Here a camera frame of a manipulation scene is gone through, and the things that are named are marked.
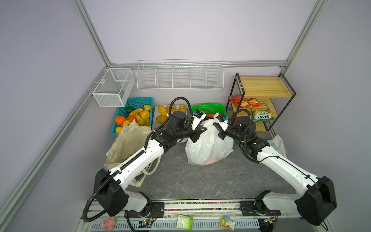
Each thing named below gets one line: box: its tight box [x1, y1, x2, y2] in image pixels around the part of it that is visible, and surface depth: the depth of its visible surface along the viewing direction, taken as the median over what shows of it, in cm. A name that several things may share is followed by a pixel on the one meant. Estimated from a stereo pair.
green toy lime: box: [125, 105, 135, 115], surface depth 118 cm
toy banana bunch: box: [129, 107, 151, 127], surface depth 108 cm
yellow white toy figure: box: [219, 216, 236, 231], surface depth 69 cm
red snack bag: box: [228, 94, 263, 109], surface depth 89 cm
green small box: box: [176, 214, 194, 232], surface depth 70 cm
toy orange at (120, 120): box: [115, 115, 127, 126], surface depth 100 cm
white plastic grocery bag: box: [185, 118, 234, 166], surface depth 77 cm
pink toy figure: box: [100, 216, 117, 232], surface depth 69 cm
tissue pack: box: [267, 134, 288, 159], surface depth 91 cm
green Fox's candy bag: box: [251, 103, 275, 122], surface depth 93 cm
